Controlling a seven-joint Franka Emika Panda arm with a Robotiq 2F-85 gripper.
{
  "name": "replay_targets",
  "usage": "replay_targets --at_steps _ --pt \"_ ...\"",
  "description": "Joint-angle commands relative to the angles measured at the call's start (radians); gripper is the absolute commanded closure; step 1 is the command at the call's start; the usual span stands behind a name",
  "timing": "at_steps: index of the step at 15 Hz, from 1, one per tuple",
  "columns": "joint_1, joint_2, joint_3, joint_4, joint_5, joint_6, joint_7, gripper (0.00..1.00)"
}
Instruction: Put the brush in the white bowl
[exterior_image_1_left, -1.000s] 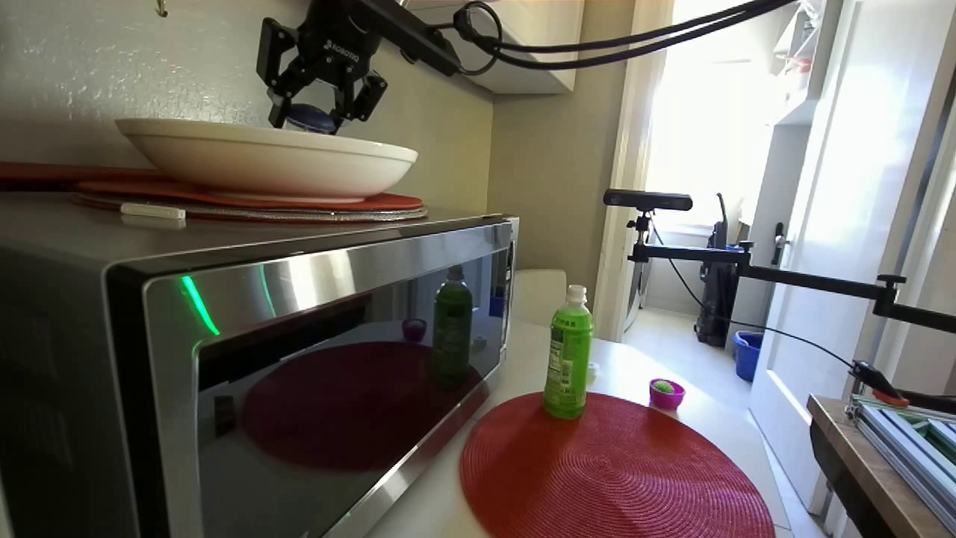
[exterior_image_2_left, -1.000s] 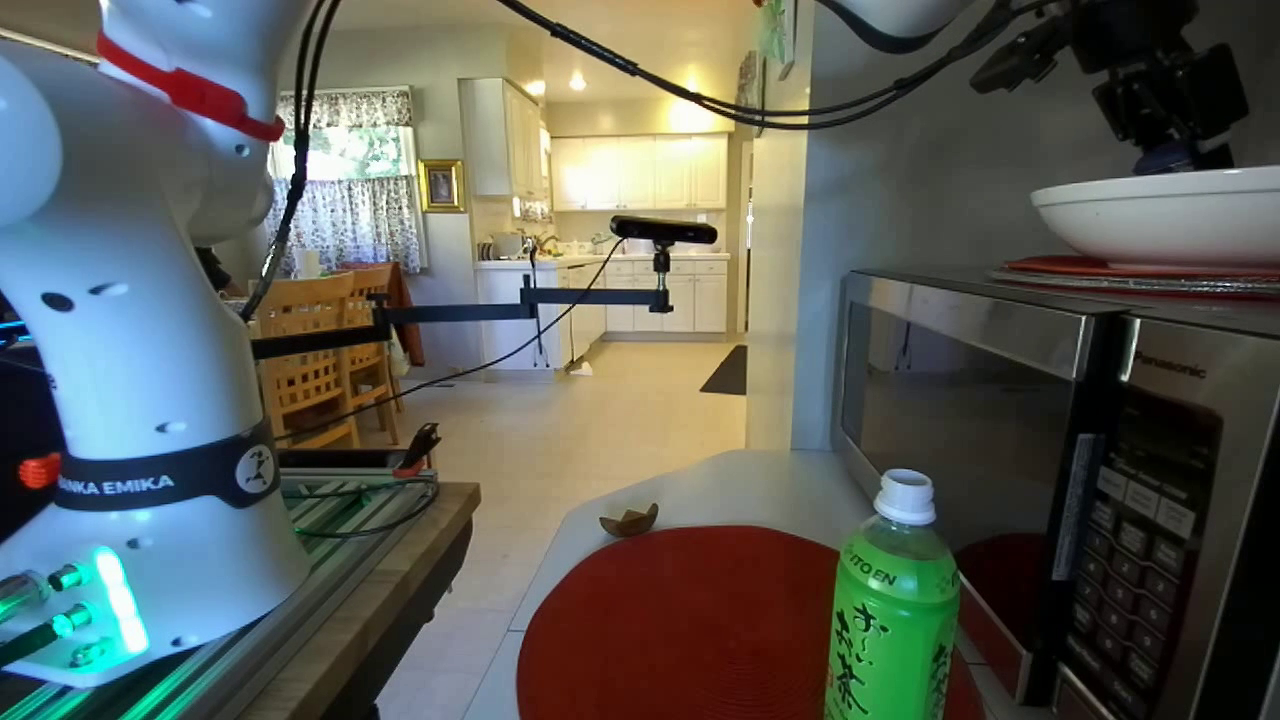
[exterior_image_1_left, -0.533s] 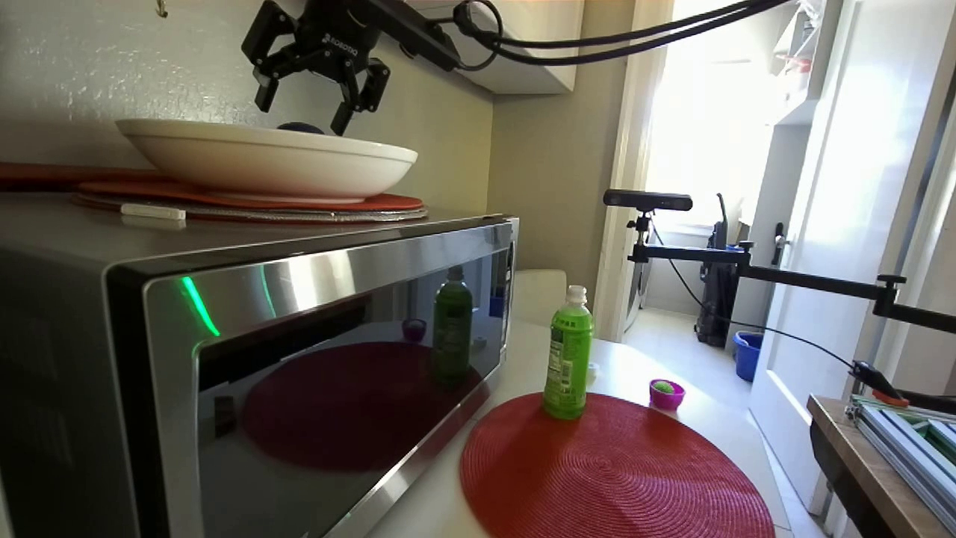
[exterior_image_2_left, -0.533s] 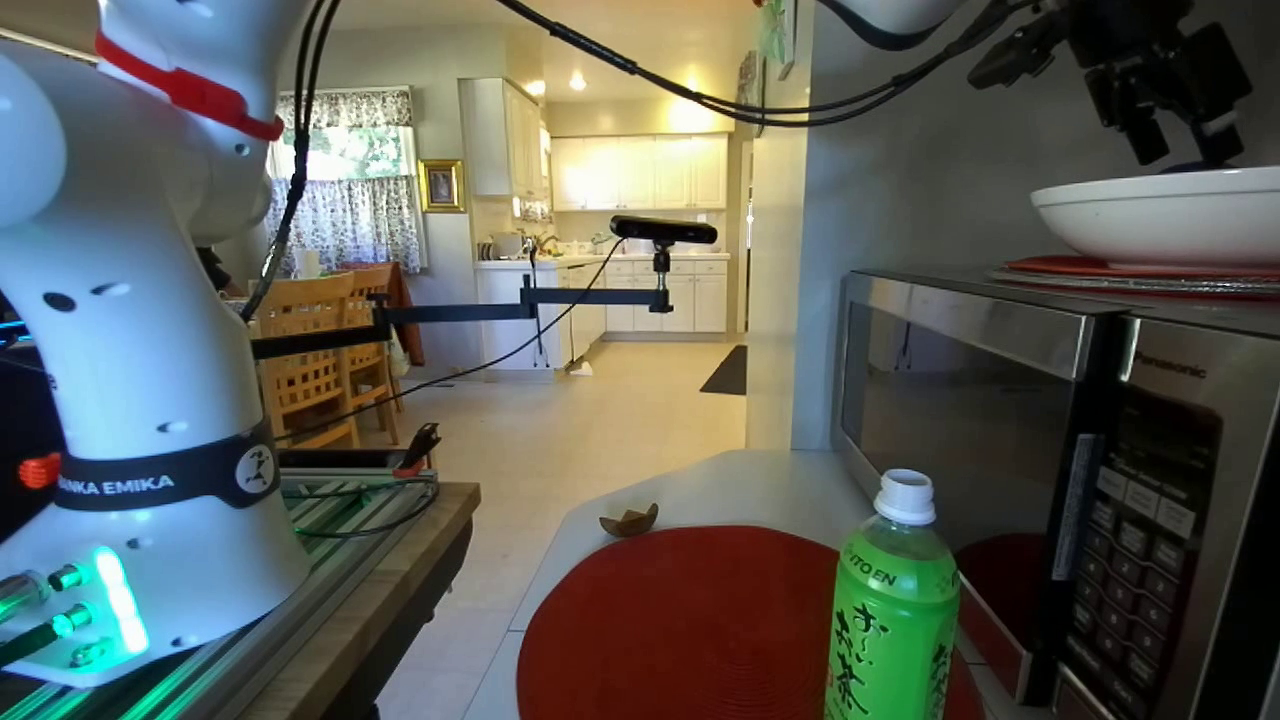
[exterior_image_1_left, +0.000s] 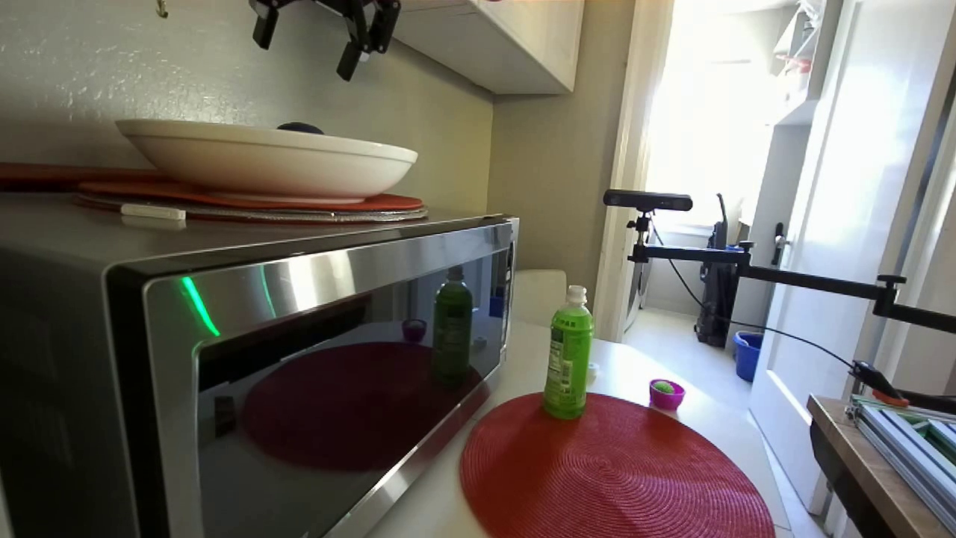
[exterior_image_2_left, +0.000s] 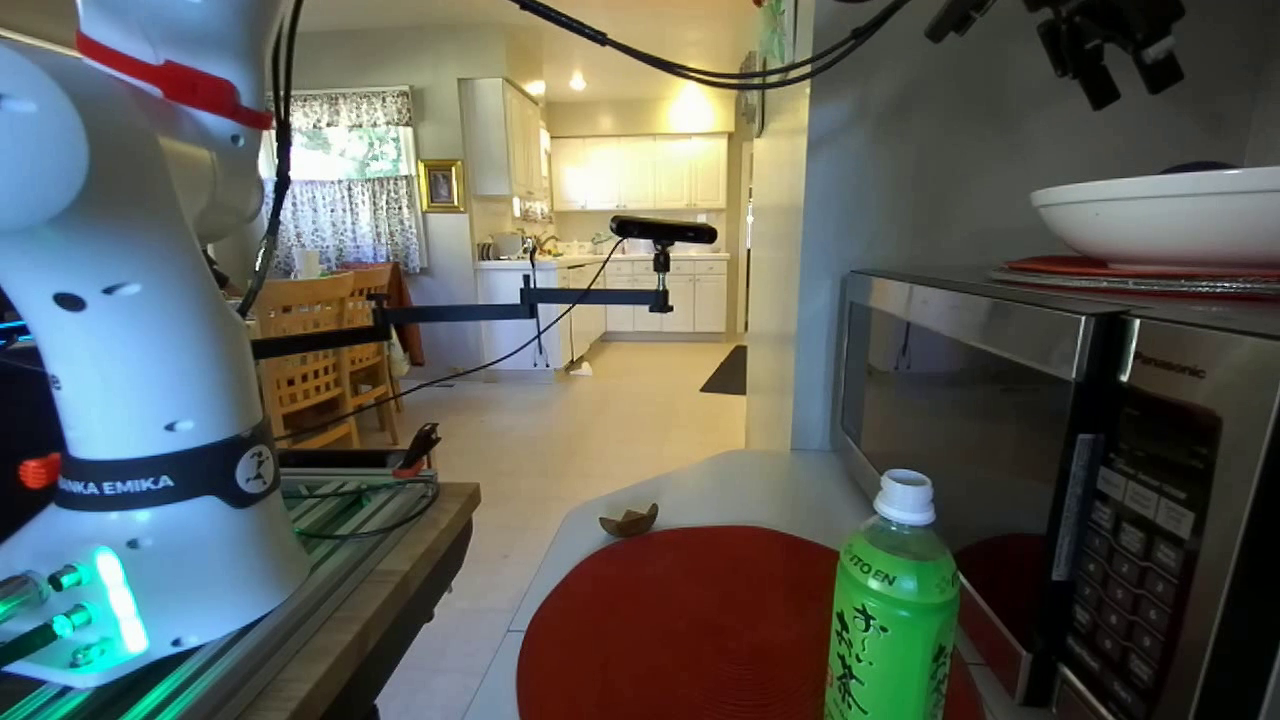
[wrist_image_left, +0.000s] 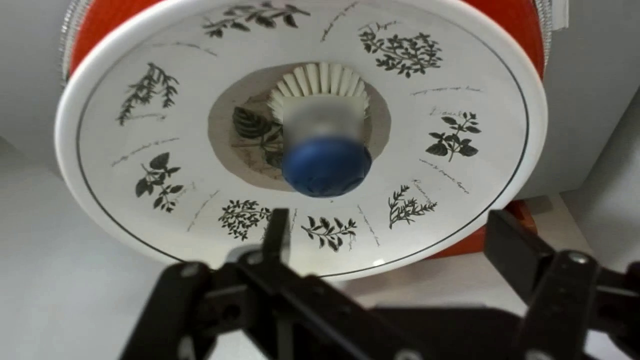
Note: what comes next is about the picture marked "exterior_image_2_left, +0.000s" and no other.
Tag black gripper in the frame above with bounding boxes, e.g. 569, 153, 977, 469
1026, 0, 1191, 115

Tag white ceramic bowl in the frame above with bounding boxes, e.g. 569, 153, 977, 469
1027, 162, 1280, 267

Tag thin red mat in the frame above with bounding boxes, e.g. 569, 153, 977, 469
1009, 251, 1280, 284

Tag stainless steel microwave oven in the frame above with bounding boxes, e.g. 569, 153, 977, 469
834, 267, 1280, 720

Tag white lower kitchen cabinets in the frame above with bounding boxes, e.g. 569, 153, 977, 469
478, 251, 737, 373

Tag white kitchen cabinets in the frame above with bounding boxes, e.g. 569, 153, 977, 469
478, 251, 737, 373
456, 72, 737, 216

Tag white upper kitchen cabinets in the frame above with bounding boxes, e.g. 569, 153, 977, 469
456, 72, 737, 216

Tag green tea bottle white cap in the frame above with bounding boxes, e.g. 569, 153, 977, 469
820, 463, 966, 720

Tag small brown object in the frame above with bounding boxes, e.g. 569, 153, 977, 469
597, 501, 663, 545

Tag large round red placemat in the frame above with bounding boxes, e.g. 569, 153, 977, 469
516, 523, 993, 720

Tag patterned window curtain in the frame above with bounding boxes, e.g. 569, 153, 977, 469
267, 88, 432, 281

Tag wooden chair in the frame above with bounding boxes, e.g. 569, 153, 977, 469
335, 260, 410, 430
251, 273, 360, 452

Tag black orange clamp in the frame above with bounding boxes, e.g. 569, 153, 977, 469
398, 421, 448, 487

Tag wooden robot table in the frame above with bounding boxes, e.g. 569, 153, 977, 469
197, 479, 483, 720

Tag striped green table cover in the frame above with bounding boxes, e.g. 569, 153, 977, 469
0, 476, 448, 720

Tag thick black cable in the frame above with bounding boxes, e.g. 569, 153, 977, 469
512, 0, 911, 97

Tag black bar camera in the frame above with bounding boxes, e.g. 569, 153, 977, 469
608, 213, 721, 247

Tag thin black cable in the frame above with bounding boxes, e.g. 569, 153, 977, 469
398, 235, 632, 402

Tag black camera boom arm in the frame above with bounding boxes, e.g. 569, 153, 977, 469
251, 245, 675, 363

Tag gold picture frame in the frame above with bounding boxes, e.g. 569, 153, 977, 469
418, 155, 469, 216

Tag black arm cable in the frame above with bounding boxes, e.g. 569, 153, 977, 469
238, 0, 311, 323

